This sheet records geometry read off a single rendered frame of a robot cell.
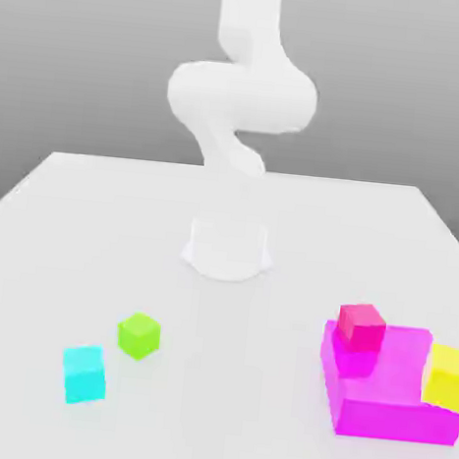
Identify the large magenta box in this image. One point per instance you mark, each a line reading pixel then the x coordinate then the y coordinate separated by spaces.
pixel 386 406

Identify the small green cube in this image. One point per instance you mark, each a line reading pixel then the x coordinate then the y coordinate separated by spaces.
pixel 138 336

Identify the small yellow cube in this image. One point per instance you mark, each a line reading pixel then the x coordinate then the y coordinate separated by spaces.
pixel 446 384

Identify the small red cube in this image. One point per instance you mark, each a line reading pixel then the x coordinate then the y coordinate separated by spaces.
pixel 361 328

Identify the small cyan cube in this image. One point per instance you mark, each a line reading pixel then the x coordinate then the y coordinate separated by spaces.
pixel 84 375

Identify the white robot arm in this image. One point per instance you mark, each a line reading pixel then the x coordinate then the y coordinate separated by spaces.
pixel 242 96

